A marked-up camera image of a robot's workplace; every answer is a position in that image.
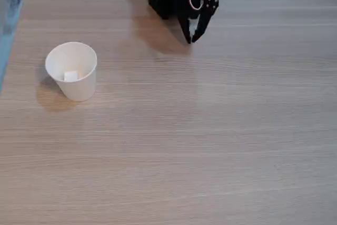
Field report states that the white cube block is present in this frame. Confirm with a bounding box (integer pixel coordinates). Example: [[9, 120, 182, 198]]
[[63, 70, 80, 82]]

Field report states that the white paper cup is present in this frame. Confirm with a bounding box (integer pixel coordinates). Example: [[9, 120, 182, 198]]
[[44, 41, 98, 102]]

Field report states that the person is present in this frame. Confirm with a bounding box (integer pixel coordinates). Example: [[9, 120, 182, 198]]
[[0, 0, 26, 35]]

